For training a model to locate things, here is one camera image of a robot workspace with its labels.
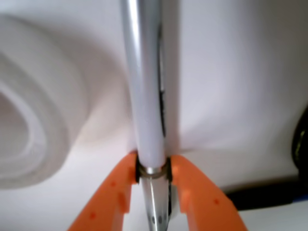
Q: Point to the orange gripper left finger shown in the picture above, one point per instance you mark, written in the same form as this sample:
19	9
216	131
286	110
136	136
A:
106	209

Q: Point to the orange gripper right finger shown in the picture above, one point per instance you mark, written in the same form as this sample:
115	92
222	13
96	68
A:
206	206

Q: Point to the dark blue clip pen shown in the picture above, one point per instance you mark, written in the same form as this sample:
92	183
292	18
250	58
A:
269	195

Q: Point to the silver metallic pen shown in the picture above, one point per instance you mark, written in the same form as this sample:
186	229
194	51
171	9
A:
143	36

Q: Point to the black mesh pen holder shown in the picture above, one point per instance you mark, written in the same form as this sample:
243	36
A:
299	147

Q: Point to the clear tape roll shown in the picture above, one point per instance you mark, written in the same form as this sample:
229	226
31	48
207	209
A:
58	87

